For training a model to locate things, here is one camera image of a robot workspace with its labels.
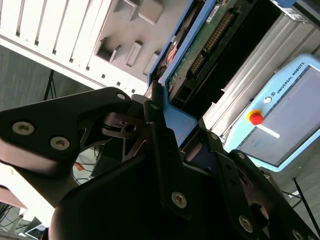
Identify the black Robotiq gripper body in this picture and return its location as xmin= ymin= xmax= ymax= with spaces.
xmin=48 ymin=107 xmax=242 ymax=240

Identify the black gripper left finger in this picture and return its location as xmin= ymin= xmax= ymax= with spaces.
xmin=0 ymin=80 xmax=189 ymax=222

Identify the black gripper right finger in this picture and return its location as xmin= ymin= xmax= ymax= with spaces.
xmin=196 ymin=121 xmax=320 ymax=240

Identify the hard disk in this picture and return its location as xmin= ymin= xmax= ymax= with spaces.
xmin=146 ymin=0 xmax=253 ymax=173

